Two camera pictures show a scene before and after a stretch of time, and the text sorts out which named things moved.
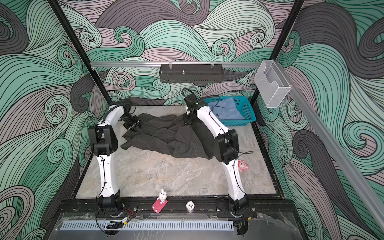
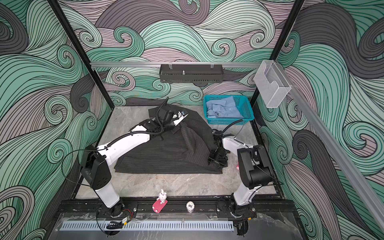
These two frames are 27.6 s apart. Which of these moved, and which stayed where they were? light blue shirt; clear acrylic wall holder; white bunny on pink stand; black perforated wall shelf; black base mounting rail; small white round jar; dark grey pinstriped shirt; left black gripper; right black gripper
Moved: dark grey pinstriped shirt; right black gripper; left black gripper
Stayed: small white round jar; black perforated wall shelf; clear acrylic wall holder; black base mounting rail; white bunny on pink stand; light blue shirt
